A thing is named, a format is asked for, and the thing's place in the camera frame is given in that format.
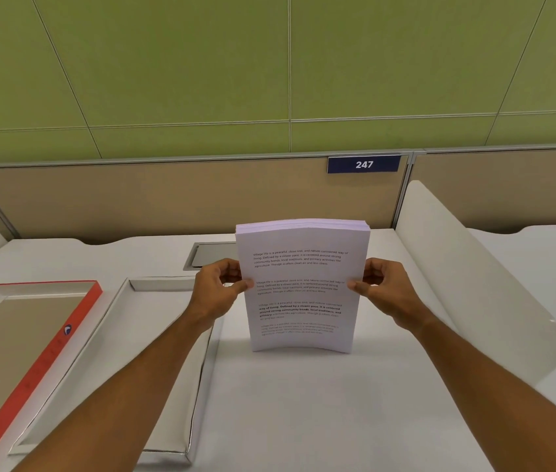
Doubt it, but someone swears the person's right hand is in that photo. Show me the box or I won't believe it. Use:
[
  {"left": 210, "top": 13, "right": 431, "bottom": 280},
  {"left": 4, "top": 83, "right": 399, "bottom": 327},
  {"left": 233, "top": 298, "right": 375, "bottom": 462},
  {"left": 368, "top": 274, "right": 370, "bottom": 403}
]
[{"left": 347, "top": 257, "right": 431, "bottom": 332}]

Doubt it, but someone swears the person's left hand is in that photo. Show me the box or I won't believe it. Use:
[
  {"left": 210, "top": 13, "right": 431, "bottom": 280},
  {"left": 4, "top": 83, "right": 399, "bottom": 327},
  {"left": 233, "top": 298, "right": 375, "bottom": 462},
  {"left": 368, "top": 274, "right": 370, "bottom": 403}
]
[{"left": 187, "top": 258, "right": 255, "bottom": 332}]

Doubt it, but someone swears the stack of printed white paper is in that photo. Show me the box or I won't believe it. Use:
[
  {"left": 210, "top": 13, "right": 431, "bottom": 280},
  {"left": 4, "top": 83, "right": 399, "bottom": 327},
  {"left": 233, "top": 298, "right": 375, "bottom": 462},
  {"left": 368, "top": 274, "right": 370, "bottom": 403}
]
[{"left": 235, "top": 219, "right": 371, "bottom": 354}]

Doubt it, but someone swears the person's left forearm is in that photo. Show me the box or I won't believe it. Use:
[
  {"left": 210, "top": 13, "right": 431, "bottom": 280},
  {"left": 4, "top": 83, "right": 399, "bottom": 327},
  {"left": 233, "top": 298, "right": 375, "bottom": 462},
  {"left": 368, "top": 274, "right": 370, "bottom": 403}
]
[{"left": 12, "top": 312, "right": 222, "bottom": 472}]

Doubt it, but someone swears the person's right forearm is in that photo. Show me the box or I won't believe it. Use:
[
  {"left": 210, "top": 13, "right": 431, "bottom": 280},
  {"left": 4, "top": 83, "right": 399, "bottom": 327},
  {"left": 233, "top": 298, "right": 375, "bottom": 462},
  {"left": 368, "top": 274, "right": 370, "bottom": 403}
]
[{"left": 408, "top": 309, "right": 556, "bottom": 472}]

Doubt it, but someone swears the beige desk partition panel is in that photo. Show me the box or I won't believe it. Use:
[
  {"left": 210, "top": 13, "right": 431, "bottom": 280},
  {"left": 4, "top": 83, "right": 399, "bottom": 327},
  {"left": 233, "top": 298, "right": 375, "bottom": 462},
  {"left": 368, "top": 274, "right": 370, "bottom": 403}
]
[
  {"left": 392, "top": 146, "right": 556, "bottom": 234},
  {"left": 0, "top": 153, "right": 414, "bottom": 245}
]

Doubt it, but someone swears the blue number sign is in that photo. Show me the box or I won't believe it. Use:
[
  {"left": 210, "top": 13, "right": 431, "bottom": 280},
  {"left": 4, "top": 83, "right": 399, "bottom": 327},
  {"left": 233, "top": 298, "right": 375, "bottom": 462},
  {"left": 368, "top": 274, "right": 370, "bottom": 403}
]
[{"left": 327, "top": 154, "right": 402, "bottom": 174}]

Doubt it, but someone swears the white cardboard box tray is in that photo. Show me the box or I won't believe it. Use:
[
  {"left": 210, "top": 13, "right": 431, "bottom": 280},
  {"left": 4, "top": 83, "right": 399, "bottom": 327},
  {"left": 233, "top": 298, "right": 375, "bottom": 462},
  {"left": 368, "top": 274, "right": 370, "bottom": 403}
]
[{"left": 8, "top": 276, "right": 224, "bottom": 464}]

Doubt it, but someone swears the red-edged box lid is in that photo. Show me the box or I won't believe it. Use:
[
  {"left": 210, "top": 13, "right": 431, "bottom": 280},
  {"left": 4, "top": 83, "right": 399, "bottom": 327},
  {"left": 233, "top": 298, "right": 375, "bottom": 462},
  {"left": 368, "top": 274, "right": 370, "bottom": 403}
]
[{"left": 0, "top": 280, "right": 103, "bottom": 472}]

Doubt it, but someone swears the grey desk cable hatch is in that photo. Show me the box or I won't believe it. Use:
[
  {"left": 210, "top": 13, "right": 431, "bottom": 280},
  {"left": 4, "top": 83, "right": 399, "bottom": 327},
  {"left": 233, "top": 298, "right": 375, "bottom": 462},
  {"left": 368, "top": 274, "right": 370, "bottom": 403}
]
[{"left": 183, "top": 242, "right": 239, "bottom": 271}]

